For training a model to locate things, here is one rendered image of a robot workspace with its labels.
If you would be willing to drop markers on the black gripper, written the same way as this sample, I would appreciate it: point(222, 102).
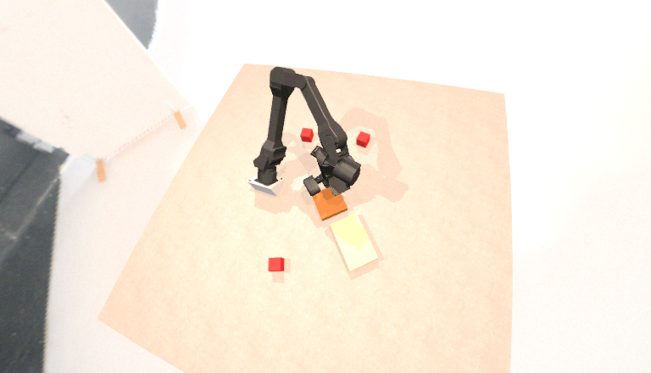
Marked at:
point(311, 183)

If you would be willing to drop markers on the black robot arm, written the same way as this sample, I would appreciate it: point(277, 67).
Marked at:
point(282, 82)

